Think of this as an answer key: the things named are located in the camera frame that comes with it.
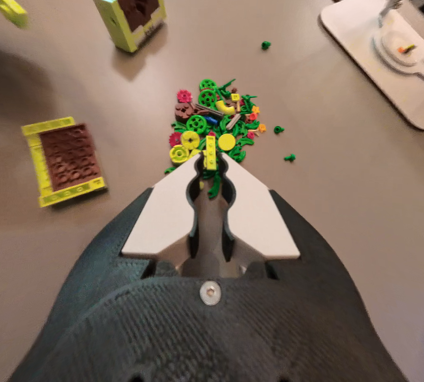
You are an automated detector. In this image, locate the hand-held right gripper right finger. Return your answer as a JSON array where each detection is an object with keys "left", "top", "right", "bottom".
[{"left": 218, "top": 153, "right": 301, "bottom": 269}]

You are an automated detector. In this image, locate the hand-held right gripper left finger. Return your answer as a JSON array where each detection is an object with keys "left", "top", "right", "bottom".
[{"left": 121, "top": 153, "right": 204, "bottom": 269}]

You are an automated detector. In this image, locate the long lime toy plate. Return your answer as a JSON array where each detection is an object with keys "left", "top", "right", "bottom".
[{"left": 205, "top": 135, "right": 218, "bottom": 170}]

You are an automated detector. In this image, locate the lime and brown toy panel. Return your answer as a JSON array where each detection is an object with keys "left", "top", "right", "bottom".
[{"left": 21, "top": 116, "right": 107, "bottom": 208}]

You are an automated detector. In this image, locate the lime toy brick pot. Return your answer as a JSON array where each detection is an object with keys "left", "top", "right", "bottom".
[{"left": 88, "top": 0, "right": 168, "bottom": 53}]

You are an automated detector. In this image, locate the pile of small toy pieces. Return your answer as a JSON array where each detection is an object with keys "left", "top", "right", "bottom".
[{"left": 164, "top": 41, "right": 296, "bottom": 200}]

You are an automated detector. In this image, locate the white stand with bar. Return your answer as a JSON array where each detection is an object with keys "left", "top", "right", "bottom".
[{"left": 319, "top": 0, "right": 424, "bottom": 131}]

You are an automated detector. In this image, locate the blurry lime toy piece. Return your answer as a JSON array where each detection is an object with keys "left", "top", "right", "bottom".
[{"left": 0, "top": 0, "right": 29, "bottom": 29}]

